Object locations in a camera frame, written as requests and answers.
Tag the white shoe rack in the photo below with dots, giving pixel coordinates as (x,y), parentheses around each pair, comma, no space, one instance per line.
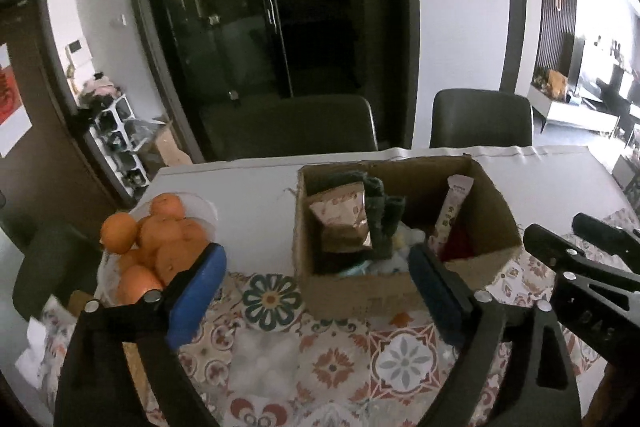
(117,107)

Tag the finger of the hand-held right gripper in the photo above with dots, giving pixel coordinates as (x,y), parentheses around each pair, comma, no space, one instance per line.
(605,234)
(550,247)

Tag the orange object on cabinet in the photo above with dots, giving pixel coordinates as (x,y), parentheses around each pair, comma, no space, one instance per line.
(556,83)

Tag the pink items on shoe rack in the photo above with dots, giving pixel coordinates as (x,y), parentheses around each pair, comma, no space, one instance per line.
(100,86)

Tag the white wall switch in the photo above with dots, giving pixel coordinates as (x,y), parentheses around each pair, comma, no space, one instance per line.
(118,20)

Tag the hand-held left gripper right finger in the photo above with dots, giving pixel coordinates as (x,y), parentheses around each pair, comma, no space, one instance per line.
(437,299)

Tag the cardboard box on floor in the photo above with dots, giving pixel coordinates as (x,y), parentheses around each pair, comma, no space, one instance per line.
(170,147)

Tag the brown wooden door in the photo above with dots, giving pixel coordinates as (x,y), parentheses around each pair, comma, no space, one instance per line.
(35,32)

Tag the long white stick packet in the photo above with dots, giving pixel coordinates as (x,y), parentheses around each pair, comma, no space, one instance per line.
(452,207)

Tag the white ribbed fruit bowl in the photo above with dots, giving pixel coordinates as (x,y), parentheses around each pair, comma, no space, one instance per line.
(202,207)

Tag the brown cardboard box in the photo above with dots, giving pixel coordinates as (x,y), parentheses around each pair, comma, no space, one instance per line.
(350,302)

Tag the white fluffy ball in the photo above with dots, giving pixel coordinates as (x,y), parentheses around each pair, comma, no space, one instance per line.
(410,239)

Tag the pile of oranges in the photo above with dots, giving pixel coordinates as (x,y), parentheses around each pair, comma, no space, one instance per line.
(165,232)

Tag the brown and pink snack packet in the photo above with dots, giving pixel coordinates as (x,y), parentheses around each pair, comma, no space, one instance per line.
(340,207)

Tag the dark slatted wall panel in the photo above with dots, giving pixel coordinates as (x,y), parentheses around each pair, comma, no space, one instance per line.
(552,7)

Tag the red and white door poster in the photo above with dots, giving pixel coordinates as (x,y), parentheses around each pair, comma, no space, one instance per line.
(10,107)

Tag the floral patterned tablecloth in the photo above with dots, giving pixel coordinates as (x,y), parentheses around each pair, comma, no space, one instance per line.
(320,357)

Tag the wall intercom panel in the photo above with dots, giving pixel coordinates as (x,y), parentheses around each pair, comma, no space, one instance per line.
(75,46)

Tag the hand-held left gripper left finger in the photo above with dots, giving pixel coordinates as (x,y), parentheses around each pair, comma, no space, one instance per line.
(197,297)

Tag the dark glass sliding door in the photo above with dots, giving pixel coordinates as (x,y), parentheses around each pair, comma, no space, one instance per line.
(225,7)

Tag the dark green fuzzy cloth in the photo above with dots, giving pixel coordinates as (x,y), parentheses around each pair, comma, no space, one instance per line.
(382,217)

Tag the white low cabinet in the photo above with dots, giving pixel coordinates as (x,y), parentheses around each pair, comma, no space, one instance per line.
(575,117)

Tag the dark grey dining chair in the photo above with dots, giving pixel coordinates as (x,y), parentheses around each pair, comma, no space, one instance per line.
(300,127)
(480,117)
(50,267)

